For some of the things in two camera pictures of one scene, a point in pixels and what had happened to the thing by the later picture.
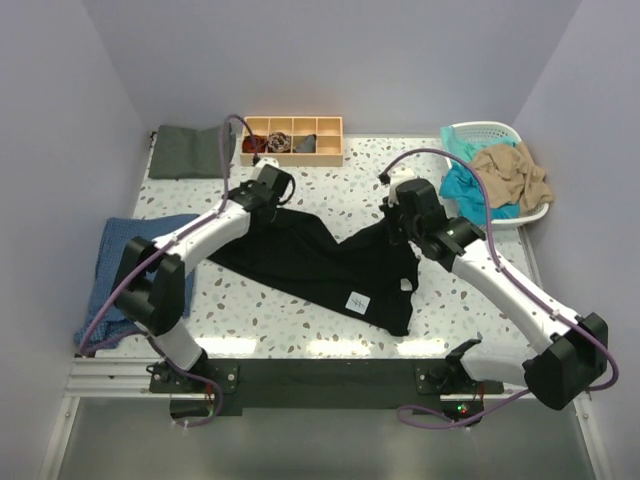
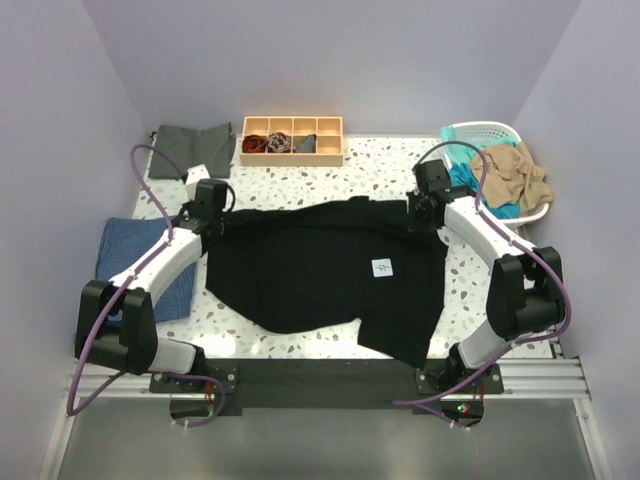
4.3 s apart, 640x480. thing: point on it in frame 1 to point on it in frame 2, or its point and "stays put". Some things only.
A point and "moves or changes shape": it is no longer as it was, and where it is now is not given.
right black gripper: [390, 206] to [413, 223]
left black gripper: [245, 186] to [186, 206]
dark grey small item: [309, 146] stays put
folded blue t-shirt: [124, 241] stays put
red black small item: [254, 144] stays put
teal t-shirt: [461, 184] stays put
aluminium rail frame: [109, 376] stays put
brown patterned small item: [279, 142] stays put
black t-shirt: [373, 277] moves or changes shape
